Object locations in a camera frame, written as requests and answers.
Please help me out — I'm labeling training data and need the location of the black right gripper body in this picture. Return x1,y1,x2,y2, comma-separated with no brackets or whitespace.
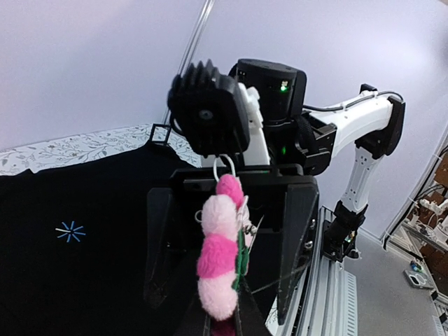
170,164,319,235

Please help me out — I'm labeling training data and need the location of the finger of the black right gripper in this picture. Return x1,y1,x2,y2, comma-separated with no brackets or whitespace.
277,183,319,325
143,188,181,309

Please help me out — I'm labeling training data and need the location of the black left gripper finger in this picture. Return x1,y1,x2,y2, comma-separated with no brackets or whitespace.
181,272,273,336

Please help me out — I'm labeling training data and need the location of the pink flower plush brooch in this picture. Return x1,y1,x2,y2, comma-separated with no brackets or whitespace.
196,155,258,321

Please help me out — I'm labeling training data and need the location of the black t-shirt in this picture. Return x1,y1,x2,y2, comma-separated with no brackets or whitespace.
1,143,195,335

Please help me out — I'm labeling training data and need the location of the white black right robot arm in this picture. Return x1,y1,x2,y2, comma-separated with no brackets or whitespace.
143,59,405,335

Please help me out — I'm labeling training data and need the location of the small black brooch stand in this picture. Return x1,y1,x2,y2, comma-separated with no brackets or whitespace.
148,123,172,147

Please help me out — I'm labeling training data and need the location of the floral patterned table mat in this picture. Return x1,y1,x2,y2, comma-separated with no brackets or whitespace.
1,124,201,176

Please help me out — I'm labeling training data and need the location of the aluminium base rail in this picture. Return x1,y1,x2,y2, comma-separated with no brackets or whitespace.
265,206,358,336

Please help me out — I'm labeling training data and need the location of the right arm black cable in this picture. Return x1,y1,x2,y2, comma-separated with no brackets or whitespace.
300,90,403,113

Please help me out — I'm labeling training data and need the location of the right aluminium frame post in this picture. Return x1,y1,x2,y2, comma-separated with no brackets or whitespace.
161,0,215,120

